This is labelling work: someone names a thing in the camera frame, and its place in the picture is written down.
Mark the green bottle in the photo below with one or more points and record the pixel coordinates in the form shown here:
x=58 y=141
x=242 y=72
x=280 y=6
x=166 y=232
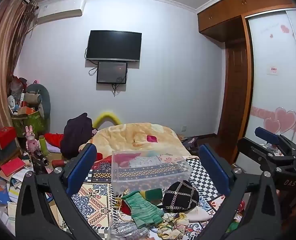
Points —
x=42 y=145

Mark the black wall television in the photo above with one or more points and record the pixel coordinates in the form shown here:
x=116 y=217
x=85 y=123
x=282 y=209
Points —
x=114 y=45

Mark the yellow and green cloth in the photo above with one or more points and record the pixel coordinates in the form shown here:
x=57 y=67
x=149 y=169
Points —
x=153 y=194

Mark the pile of papers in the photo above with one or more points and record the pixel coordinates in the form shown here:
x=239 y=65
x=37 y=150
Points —
x=19 y=182

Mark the red garment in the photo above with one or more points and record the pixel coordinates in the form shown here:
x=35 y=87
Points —
x=54 y=139

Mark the red cloth in box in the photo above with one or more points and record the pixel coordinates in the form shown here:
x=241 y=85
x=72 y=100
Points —
x=124 y=160

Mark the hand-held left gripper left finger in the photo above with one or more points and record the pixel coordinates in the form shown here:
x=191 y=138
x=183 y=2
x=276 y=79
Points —
x=84 y=161

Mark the clear plastic storage box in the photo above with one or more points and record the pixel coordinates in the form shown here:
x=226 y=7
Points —
x=150 y=177

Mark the red bottle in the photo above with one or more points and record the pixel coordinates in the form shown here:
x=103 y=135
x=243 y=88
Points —
x=59 y=163

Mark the small red cloth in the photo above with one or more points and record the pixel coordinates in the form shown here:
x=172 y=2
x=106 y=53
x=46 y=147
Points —
x=125 y=209

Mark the yellow foam tube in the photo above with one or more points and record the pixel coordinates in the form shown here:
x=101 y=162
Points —
x=107 y=116

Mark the grey plush toy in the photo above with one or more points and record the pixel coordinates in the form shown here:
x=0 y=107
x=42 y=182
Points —
x=41 y=97

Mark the purple bag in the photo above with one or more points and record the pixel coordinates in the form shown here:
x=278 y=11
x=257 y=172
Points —
x=190 y=143

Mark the dark grey box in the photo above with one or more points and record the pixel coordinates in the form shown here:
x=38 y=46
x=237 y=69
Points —
x=6 y=150

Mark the silver sequined pouch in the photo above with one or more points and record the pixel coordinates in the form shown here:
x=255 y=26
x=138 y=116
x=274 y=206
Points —
x=128 y=231

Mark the brown striped curtain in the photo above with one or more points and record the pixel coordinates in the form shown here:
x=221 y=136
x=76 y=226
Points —
x=1 y=67

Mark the wooden overhead cabinet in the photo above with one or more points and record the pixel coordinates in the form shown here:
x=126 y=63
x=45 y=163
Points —
x=238 y=10

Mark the blue printed packet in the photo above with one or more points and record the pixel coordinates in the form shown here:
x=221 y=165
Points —
x=0 y=192

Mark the white wall socket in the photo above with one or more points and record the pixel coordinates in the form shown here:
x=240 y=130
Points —
x=183 y=128

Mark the peach floral blanket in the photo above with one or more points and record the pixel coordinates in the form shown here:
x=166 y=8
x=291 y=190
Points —
x=138 y=136

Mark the red notebook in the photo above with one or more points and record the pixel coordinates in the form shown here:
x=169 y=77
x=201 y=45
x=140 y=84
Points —
x=12 y=166

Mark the white cloth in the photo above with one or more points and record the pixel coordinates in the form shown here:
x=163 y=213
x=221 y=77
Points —
x=199 y=214

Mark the black telescope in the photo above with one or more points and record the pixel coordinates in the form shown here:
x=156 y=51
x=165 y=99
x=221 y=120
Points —
x=40 y=157

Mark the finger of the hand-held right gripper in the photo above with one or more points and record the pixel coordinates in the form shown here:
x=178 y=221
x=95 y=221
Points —
x=266 y=134
x=253 y=150

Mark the pink rabbit figure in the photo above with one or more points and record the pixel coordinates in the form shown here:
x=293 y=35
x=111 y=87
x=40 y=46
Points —
x=31 y=140

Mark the pink paper note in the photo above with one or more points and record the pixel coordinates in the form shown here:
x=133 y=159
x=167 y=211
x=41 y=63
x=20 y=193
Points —
x=272 y=70

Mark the brown wooden door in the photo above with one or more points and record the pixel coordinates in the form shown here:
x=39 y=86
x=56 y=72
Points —
x=234 y=90

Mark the dark purple garment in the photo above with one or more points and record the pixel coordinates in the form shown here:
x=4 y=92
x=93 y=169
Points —
x=76 y=135

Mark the light patterned cloth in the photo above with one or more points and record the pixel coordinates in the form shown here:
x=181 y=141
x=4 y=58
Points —
x=146 y=160

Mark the wardrobe door with pink hearts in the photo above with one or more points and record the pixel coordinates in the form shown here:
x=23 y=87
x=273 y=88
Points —
x=275 y=100

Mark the green paper bag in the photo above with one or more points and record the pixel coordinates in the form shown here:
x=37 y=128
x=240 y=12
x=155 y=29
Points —
x=29 y=123

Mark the white air conditioner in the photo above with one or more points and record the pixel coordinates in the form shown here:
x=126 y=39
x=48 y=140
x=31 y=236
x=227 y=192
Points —
x=60 y=10

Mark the green knit glove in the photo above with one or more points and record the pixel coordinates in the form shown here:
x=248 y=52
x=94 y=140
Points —
x=143 y=210

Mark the patterned bed sheet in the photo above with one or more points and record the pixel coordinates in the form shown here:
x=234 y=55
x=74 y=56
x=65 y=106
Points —
x=98 y=200

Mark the floral patterned scarf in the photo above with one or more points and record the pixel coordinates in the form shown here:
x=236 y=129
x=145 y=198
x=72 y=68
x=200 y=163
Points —
x=173 y=223

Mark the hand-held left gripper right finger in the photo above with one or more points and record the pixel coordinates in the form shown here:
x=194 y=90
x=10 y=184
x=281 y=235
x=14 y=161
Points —
x=213 y=166

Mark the small black monitor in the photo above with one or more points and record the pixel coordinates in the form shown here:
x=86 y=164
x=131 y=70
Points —
x=112 y=72

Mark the red box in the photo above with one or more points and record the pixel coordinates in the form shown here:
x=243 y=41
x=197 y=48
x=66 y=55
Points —
x=4 y=136

